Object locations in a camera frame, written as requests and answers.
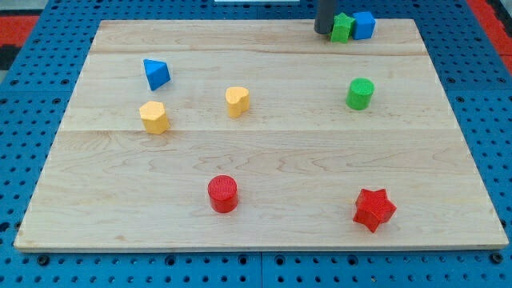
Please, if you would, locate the blue triangle block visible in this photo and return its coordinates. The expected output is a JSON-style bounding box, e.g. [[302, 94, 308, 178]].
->
[[143, 59, 171, 91]]

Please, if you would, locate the red star block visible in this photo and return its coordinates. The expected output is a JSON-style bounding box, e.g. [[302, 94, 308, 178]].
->
[[353, 189, 397, 233]]

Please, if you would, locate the green star block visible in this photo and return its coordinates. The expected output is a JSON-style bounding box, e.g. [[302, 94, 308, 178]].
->
[[330, 13, 355, 43]]

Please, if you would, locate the light wooden board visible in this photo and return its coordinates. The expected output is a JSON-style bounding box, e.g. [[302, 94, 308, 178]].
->
[[14, 19, 509, 253]]

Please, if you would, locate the yellow heart block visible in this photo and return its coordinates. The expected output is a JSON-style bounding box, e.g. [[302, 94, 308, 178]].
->
[[225, 86, 250, 118]]

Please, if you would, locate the red cylinder block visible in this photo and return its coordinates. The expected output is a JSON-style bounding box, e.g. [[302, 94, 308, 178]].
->
[[207, 174, 238, 213]]

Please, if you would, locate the yellow hexagon block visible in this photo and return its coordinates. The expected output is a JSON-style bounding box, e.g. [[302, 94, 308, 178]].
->
[[138, 101, 170, 134]]

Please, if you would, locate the green cylinder block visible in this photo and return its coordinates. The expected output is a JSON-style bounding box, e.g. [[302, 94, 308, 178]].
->
[[346, 78, 374, 110]]

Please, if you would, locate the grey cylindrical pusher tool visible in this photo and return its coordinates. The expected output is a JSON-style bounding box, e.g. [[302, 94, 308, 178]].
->
[[314, 0, 337, 35]]

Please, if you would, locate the blue cube block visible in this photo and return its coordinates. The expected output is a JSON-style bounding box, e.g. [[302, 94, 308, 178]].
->
[[352, 11, 376, 40]]

